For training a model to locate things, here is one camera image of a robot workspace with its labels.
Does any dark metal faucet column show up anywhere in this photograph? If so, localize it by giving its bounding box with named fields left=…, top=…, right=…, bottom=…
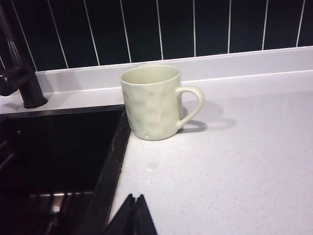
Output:
left=0, top=0, right=48, bottom=109

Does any pale green dimpled ceramic mug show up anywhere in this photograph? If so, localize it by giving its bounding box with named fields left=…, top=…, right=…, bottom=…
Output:
left=120, top=65, right=205, bottom=141

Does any black kitchen sink basin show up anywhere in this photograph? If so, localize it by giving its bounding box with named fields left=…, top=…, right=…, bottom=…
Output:
left=0, top=105, right=133, bottom=235

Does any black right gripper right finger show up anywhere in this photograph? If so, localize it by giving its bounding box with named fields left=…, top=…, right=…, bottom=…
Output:
left=134, top=194, right=158, bottom=235

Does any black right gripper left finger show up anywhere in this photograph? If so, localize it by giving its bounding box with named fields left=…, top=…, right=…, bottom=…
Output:
left=104, top=194, right=136, bottom=235

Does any white counter backsplash ledge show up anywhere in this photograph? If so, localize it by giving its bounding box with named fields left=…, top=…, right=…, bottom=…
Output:
left=35, top=45, right=313, bottom=94

